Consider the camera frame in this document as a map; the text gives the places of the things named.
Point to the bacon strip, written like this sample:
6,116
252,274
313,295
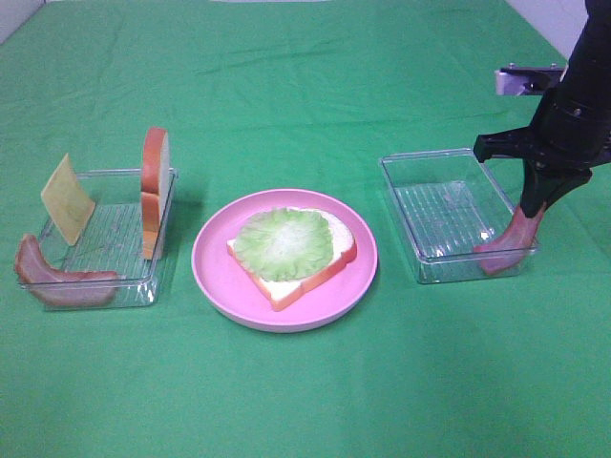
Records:
512,244
57,288

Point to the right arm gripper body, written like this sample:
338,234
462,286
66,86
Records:
569,132

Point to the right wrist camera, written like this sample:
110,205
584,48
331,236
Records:
518,81

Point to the clear right plastic container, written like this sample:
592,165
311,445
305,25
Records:
445,203

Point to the bread slice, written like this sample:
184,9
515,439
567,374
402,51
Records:
154,186
281,294

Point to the yellow cheese slice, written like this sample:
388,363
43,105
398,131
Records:
66,202

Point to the green lettuce leaf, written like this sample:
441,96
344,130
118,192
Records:
284,244

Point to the clear plastic container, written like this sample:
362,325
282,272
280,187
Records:
112,239
445,203

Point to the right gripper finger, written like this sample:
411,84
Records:
535,191
560,182

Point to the green table cloth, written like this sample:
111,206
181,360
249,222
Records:
309,95

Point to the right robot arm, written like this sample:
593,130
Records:
589,62

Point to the pink round plate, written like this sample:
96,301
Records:
237,297

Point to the clear left plastic container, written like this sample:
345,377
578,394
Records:
112,239

